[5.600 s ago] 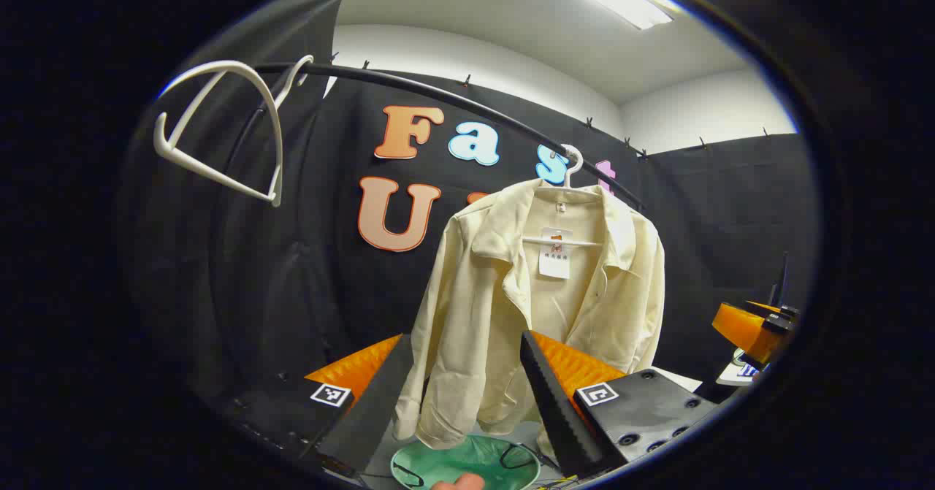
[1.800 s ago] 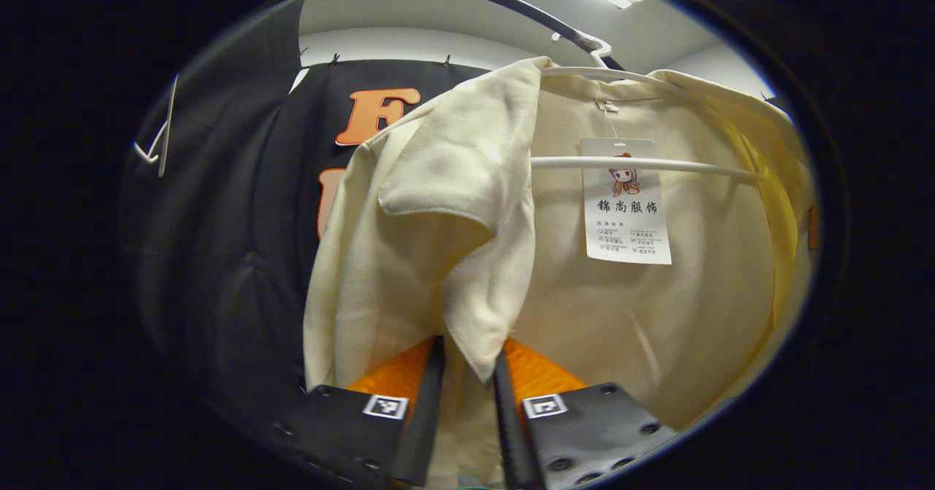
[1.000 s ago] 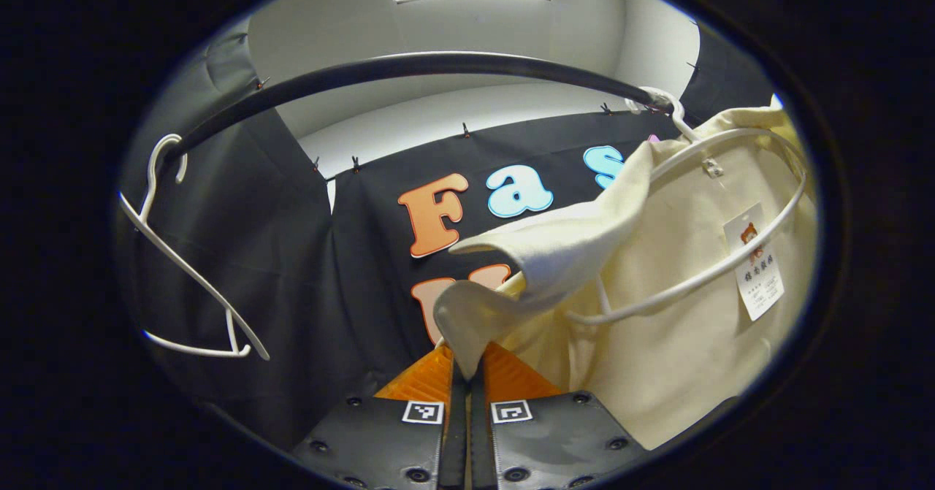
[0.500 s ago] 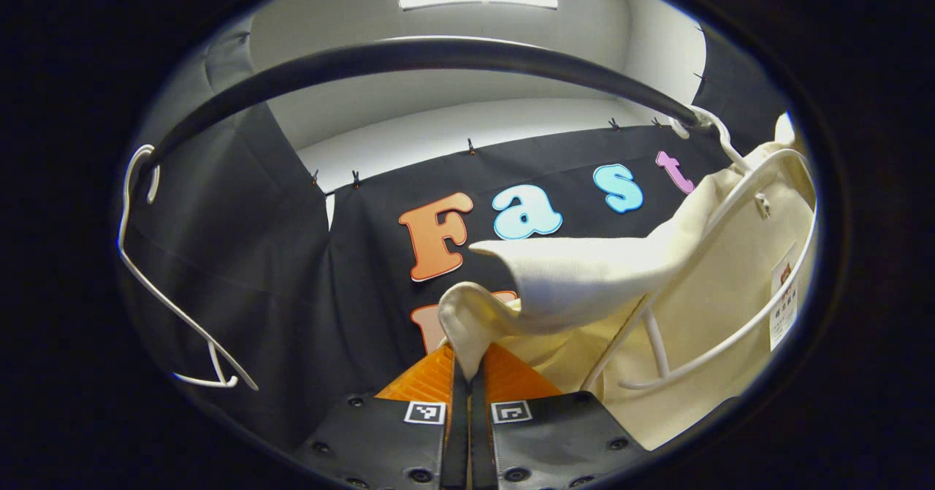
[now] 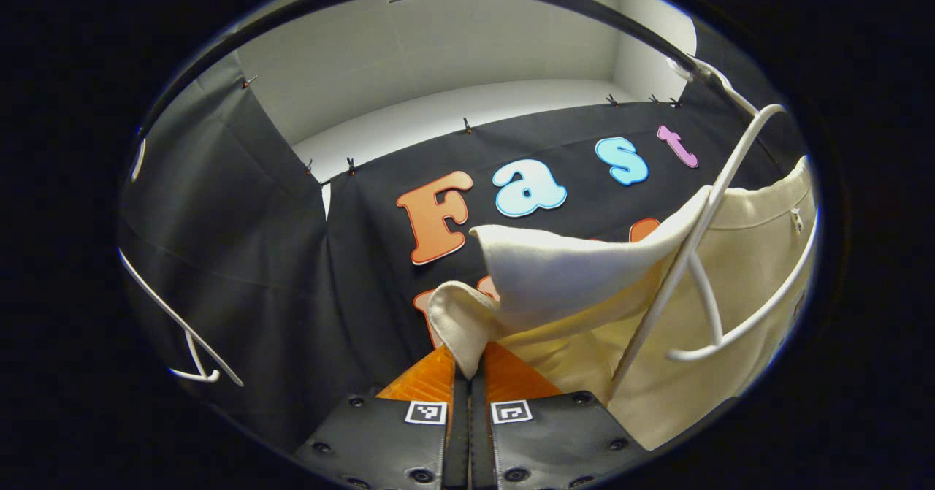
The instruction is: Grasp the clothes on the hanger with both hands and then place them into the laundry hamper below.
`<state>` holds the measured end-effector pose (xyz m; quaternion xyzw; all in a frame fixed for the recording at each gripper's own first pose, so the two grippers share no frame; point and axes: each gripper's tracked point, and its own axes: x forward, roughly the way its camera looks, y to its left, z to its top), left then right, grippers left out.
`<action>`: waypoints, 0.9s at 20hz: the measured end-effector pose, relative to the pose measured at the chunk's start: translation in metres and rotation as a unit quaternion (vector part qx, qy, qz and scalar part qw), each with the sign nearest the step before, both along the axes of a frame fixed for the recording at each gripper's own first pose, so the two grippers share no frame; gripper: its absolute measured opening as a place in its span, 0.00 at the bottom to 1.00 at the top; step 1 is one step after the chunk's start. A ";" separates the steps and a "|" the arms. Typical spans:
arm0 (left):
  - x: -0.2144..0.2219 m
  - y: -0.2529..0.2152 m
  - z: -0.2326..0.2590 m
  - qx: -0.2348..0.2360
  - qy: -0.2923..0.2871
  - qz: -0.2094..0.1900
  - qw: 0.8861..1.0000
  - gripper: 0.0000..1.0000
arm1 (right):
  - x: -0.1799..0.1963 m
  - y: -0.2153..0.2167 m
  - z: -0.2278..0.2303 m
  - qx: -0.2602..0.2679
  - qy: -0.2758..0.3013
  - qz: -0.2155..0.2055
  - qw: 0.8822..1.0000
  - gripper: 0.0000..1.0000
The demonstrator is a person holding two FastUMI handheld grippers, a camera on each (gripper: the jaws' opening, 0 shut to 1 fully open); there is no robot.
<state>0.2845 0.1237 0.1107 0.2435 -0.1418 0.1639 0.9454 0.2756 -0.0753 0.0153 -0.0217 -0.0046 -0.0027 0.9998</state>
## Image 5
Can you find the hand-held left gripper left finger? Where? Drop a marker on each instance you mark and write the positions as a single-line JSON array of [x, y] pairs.
[[459, 446]]

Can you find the white clothes hanger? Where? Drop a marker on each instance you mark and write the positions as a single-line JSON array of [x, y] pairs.
[[199, 377], [697, 236]]

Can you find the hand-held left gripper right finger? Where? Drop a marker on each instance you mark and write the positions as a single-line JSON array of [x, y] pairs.
[[481, 446]]

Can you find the cream jacket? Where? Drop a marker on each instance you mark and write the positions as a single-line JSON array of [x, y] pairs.
[[570, 271]]

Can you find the black backdrop cloth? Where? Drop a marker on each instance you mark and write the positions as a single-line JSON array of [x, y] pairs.
[[256, 256]]

